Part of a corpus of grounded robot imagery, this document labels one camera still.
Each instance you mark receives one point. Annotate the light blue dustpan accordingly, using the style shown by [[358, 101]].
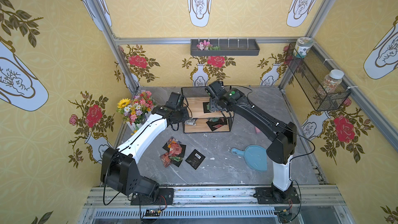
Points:
[[255, 157]]

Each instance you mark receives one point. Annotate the black wire wall basket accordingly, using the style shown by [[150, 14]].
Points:
[[310, 73]]

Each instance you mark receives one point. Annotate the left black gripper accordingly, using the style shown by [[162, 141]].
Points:
[[185, 117]]

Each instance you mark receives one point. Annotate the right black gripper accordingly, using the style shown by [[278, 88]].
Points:
[[213, 104]]

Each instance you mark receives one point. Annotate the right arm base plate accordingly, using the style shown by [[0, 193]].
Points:
[[270, 195]]

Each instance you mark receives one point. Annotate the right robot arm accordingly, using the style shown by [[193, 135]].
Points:
[[282, 135]]

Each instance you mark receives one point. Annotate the red black tea bag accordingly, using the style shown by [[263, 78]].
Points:
[[166, 160]]

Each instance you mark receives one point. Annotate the black wire two-tier shelf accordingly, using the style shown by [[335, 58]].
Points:
[[205, 117]]

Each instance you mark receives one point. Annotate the small circuit board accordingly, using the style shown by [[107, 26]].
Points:
[[153, 212], [283, 217]]

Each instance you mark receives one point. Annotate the white green lidded jar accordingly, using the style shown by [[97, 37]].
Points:
[[302, 46]]

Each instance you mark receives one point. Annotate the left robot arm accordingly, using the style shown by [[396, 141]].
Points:
[[119, 166]]

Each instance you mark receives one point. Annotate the clear jar with candies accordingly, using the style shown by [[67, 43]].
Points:
[[331, 82]]

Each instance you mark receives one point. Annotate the small circuit board right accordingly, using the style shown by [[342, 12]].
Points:
[[283, 217]]

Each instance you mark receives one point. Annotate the colourful flower bouquet in planter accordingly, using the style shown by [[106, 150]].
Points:
[[135, 111]]

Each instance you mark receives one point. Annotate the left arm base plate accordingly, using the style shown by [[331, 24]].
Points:
[[164, 196]]

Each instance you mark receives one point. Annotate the grey wall tray shelf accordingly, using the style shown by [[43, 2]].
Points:
[[224, 47]]

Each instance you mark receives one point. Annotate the orange black tea bag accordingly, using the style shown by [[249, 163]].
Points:
[[174, 148]]

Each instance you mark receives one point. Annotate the small circuit board left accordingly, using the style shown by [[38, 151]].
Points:
[[153, 212]]

